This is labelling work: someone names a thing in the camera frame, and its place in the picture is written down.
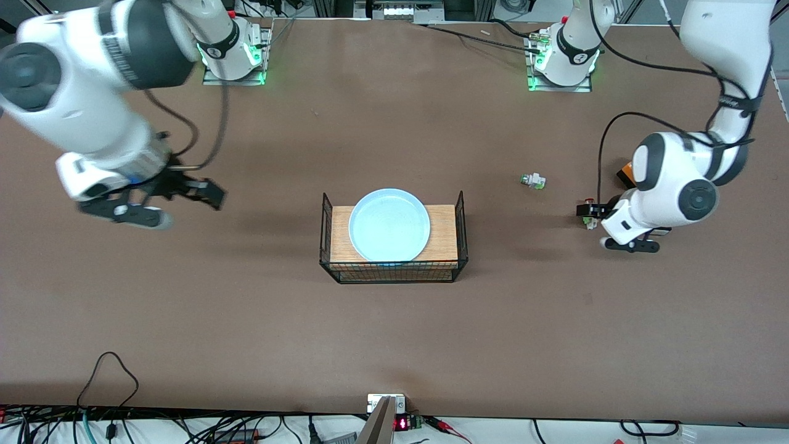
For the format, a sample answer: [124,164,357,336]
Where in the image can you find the light blue plate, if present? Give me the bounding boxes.
[348,188,431,263]

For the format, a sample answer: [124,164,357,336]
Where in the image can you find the wooden board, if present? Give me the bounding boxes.
[330,205,459,267]

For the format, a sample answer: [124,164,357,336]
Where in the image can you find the red black probe leads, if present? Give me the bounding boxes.
[424,417,474,444]

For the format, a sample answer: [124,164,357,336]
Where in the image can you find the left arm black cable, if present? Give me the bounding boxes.
[595,0,768,207]

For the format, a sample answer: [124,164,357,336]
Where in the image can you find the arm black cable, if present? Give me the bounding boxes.
[595,0,768,207]
[143,80,230,172]

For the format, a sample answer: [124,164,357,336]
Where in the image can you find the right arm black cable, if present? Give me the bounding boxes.
[143,80,230,172]

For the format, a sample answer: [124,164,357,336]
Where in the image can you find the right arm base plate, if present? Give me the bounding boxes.
[202,25,273,86]

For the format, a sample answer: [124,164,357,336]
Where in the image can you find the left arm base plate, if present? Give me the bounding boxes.
[524,28,594,93]

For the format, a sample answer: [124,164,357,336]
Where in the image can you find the black looped cable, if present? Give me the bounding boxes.
[76,351,140,411]

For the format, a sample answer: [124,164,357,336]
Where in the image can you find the black wire mesh basket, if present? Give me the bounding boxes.
[319,191,469,285]

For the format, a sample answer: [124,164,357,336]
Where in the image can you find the long black table cable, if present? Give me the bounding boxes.
[414,22,546,52]

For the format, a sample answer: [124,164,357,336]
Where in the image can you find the black coiled cable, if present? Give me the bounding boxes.
[619,419,682,440]

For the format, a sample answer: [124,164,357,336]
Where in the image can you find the teal cable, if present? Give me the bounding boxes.
[73,412,98,444]

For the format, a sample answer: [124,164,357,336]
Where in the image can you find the aluminium frame equipment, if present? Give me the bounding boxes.
[311,0,494,24]

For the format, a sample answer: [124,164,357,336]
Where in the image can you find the tangled black cable bundle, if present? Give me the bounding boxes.
[0,404,370,444]

